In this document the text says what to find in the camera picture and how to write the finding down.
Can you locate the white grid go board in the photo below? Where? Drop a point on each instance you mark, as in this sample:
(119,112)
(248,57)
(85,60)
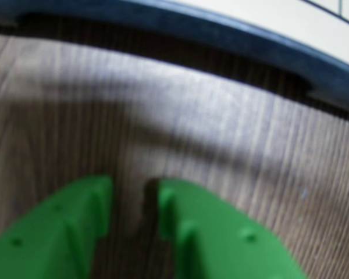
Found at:
(279,14)

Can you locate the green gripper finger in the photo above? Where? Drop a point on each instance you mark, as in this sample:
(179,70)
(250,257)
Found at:
(40,247)
(227,247)

